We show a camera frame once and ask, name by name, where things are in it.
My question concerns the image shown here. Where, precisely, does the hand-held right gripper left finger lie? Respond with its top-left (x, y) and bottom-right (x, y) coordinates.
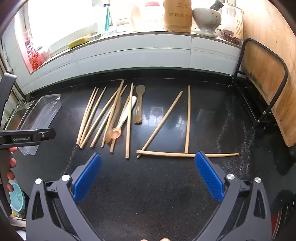
top-left (26, 152), bottom-right (105, 241)

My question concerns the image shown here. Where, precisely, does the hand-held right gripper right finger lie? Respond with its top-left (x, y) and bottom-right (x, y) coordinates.
top-left (194, 151), bottom-right (272, 241)

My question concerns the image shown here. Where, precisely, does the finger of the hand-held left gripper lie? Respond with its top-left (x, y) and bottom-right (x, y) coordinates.
top-left (35, 128), bottom-right (56, 144)

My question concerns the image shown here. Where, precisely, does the clear plastic tray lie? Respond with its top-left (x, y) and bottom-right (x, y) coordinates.
top-left (18, 94), bottom-right (62, 156)

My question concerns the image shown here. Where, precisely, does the slim wooden spoon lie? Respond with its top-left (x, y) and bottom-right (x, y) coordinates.
top-left (105, 97), bottom-right (122, 143)

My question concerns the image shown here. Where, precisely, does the single wooden chopstick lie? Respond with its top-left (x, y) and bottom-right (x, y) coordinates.
top-left (136, 150), bottom-right (240, 159)
top-left (184, 85), bottom-right (191, 154)
top-left (136, 90), bottom-right (184, 159)

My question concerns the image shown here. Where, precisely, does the pile of wooden chopsticks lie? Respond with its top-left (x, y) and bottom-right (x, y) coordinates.
top-left (76, 80), bottom-right (135, 159)

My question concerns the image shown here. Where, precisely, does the white handled spoon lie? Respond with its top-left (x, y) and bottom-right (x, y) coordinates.
top-left (111, 96), bottom-right (137, 139)

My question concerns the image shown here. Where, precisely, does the brown wooden spoon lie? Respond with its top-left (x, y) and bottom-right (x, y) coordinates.
top-left (135, 85), bottom-right (146, 124)

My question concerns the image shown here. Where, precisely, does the person's left hand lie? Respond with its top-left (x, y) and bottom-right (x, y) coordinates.
top-left (6, 147), bottom-right (17, 192)

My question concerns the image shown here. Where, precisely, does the stainless steel sink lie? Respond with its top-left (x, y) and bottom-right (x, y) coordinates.
top-left (4, 99), bottom-right (36, 131)

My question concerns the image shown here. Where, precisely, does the red printed bag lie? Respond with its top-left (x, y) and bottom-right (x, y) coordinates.
top-left (27, 38), bottom-right (50, 71)

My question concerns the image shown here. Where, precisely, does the pink pump bottle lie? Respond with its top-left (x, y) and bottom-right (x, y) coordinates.
top-left (22, 29), bottom-right (34, 61)

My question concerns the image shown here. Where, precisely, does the yellow sponge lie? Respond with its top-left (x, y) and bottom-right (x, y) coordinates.
top-left (68, 35), bottom-right (90, 49)

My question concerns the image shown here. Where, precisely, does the wooden cutting board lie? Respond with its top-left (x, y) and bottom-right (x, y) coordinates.
top-left (241, 0), bottom-right (296, 148)

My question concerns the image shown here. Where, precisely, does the black metal rack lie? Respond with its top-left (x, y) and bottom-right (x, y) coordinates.
top-left (231, 38), bottom-right (289, 129)

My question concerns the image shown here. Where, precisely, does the glass jar of red beans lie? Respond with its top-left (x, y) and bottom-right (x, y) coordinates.
top-left (220, 3), bottom-right (244, 46)

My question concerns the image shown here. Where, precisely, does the translucent plastic bottle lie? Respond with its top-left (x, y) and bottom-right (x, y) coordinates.
top-left (129, 5), bottom-right (143, 25)

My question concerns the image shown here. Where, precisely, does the white ceramic mortar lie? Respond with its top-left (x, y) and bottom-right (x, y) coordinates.
top-left (192, 7), bottom-right (223, 38)

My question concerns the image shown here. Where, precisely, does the red lidded plastic jar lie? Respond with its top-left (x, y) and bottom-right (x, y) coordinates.
top-left (145, 1), bottom-right (161, 24)

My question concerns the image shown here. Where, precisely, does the bamboo utensil holder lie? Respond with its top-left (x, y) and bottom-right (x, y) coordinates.
top-left (163, 0), bottom-right (193, 33)

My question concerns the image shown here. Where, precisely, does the teal handled brush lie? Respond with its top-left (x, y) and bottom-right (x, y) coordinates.
top-left (102, 3), bottom-right (112, 32)

